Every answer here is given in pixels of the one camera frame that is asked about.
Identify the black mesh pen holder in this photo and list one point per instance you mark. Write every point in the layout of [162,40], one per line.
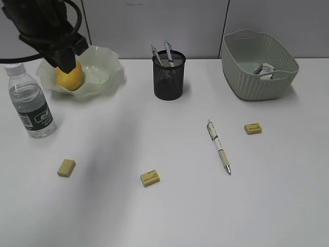
[168,80]

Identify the grey pen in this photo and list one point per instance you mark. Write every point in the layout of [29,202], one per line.
[168,48]
[156,55]

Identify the plain yellow eraser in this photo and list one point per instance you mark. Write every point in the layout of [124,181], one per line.
[66,168]

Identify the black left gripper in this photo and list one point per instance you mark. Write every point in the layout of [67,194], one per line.
[44,26]

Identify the waste paper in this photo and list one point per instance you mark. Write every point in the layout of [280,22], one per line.
[263,70]

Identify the pale green wavy glass plate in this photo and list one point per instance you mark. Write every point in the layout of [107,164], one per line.
[102,74]

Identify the cream white pen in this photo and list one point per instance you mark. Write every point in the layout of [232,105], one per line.
[215,138]

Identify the pale green woven plastic basket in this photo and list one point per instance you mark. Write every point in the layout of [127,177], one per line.
[246,50]

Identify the yellow mango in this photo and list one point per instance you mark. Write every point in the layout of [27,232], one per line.
[72,80]

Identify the clear water bottle green label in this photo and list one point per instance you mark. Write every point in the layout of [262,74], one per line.
[29,101]

